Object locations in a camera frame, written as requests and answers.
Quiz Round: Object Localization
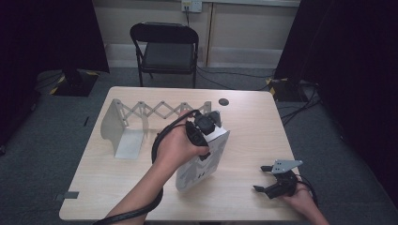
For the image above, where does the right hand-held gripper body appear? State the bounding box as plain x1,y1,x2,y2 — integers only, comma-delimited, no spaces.
265,159,304,201

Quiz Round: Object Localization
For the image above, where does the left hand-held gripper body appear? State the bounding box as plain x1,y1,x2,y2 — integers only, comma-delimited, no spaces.
185,110,223,148

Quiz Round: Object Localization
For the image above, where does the thick white book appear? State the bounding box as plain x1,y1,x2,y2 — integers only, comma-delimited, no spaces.
175,126,231,193

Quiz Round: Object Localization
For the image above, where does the grey extendable metal book rack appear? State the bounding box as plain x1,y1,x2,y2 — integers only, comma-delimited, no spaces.
99,97,213,160

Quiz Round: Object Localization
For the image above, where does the person's right hand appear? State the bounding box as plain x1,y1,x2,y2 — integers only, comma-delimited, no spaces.
281,182,317,217

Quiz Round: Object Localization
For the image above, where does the person's left hand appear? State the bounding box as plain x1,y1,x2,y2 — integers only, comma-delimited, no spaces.
154,110,211,173

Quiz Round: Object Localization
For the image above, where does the black folding chair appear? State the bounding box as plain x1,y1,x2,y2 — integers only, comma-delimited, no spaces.
130,22,200,89

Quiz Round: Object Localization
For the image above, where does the black stand base yellow tape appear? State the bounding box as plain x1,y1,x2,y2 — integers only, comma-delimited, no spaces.
266,76,311,103
36,68,100,98

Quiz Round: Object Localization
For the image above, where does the black curtain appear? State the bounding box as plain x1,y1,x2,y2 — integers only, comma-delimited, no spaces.
0,0,111,148
273,0,398,201

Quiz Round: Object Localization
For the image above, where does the grey floor tape strip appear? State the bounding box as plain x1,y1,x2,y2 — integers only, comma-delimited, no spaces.
54,190,81,203

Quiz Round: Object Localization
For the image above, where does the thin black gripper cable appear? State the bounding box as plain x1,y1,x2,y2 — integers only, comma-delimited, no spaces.
294,173,319,208

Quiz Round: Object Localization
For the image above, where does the thick black gripper cable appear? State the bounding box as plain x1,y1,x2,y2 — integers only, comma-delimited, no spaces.
92,109,202,225

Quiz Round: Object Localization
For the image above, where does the long black floor cable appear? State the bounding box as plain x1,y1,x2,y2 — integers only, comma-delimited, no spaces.
196,65,276,92

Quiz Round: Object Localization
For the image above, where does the bundle of black floor cables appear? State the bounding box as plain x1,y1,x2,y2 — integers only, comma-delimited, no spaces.
278,82,323,127

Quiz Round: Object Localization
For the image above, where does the white wall socket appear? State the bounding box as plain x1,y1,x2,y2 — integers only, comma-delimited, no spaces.
180,0,204,14

